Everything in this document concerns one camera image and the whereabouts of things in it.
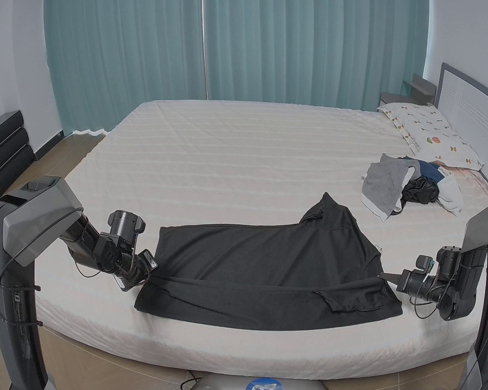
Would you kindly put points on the white printed pillow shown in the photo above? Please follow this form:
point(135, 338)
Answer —
point(431, 132)

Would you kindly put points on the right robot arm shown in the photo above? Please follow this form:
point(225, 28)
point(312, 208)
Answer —
point(484, 230)

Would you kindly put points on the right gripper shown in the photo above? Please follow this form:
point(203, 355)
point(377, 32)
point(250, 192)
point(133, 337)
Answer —
point(410, 283)

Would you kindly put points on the bed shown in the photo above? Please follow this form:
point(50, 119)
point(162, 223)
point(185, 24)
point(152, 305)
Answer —
point(227, 157)

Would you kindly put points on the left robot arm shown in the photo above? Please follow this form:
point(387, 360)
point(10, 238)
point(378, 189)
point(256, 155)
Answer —
point(40, 217)

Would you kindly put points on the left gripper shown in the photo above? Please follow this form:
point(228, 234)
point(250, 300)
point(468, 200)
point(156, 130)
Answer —
point(140, 268)

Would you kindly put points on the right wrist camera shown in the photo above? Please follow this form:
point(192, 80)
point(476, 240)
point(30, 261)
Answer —
point(425, 264)

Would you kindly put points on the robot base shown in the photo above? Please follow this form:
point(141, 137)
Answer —
point(260, 383)

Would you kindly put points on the blue-green curtain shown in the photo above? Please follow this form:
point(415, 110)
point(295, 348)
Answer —
point(122, 47)
point(309, 35)

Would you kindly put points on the black T-shirt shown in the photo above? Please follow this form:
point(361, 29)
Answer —
point(260, 266)

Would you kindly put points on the black chest of drawers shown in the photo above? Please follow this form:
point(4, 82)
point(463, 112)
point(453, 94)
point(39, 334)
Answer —
point(4, 152)

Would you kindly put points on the pile of clothes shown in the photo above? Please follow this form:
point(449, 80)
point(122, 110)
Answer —
point(384, 185)

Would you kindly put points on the grey bedside table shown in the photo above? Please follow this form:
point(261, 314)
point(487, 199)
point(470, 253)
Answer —
point(417, 88)

